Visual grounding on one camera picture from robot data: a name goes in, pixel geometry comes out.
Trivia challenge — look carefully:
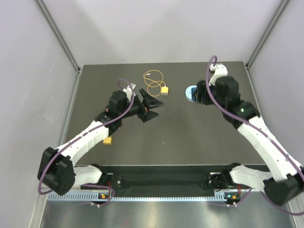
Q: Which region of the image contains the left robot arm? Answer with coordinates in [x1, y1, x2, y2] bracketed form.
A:
[38, 87, 164, 196]

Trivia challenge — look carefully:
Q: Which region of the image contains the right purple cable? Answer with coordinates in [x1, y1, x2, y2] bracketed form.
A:
[205, 56, 304, 216]

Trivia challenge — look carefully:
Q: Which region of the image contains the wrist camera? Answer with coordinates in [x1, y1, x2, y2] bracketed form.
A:
[209, 64, 228, 86]
[123, 83, 136, 101]

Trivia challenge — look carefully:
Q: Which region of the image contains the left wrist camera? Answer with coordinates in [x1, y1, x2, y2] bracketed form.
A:
[123, 83, 136, 101]

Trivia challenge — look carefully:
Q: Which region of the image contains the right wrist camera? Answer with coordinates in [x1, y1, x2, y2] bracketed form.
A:
[209, 64, 228, 86]

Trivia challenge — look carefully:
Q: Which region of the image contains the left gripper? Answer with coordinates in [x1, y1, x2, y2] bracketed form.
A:
[119, 88, 164, 123]

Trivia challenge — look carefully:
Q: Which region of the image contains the light blue round power strip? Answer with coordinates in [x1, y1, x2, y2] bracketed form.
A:
[185, 85, 197, 102]

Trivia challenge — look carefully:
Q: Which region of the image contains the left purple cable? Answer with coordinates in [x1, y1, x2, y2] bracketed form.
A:
[38, 78, 136, 195]

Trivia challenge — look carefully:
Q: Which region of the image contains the purple cable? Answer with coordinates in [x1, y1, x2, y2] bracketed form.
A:
[38, 78, 136, 195]
[205, 56, 304, 216]

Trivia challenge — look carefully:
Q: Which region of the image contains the slotted cable duct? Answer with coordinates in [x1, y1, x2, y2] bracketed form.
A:
[47, 191, 239, 202]

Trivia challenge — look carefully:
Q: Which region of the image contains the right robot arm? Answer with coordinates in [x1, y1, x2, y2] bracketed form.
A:
[190, 76, 304, 206]

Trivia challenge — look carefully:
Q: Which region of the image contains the dark blue cube socket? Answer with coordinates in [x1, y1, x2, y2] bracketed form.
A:
[191, 87, 197, 102]

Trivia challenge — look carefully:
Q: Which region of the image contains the yellow charging cable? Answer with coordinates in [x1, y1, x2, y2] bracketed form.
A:
[142, 69, 166, 97]

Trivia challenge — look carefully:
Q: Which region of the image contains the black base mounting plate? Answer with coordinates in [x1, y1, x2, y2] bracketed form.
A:
[100, 173, 227, 190]

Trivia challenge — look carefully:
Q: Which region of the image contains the yellow charger with cable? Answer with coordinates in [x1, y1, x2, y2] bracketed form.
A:
[161, 86, 169, 96]

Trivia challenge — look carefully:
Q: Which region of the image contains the yellow cube plug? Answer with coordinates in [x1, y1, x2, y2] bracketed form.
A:
[103, 136, 112, 145]

